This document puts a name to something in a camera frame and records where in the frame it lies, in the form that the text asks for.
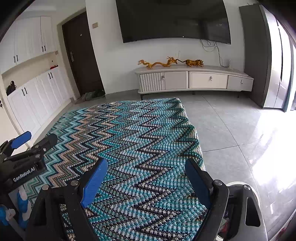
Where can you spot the wall mounted black television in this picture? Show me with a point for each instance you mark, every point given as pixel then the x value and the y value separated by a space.
pixel 194 19

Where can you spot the golden dragon figurine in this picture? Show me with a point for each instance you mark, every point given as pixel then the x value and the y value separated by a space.
pixel 170 61

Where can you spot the golden tiger figurine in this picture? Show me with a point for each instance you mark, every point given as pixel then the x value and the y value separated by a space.
pixel 192 63

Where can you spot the grey tall wardrobe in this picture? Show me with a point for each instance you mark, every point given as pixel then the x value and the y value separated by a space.
pixel 268 56

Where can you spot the teal zigzag blanket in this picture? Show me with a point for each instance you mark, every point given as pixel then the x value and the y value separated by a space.
pixel 145 194

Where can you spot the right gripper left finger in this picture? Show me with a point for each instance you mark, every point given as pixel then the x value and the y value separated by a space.
pixel 91 181

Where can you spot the dark brown entrance door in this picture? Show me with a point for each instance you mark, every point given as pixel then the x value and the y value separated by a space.
pixel 81 57

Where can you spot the white wall cabinets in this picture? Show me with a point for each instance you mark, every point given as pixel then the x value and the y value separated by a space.
pixel 32 81

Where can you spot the white round trash bin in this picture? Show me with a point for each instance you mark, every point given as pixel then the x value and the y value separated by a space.
pixel 243 216

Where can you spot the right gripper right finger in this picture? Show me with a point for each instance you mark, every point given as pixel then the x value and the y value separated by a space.
pixel 201 182

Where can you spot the white tv cabinet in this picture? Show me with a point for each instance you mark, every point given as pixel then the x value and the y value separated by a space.
pixel 185 78

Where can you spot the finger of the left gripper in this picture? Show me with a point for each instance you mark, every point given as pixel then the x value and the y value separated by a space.
pixel 20 140
pixel 45 144

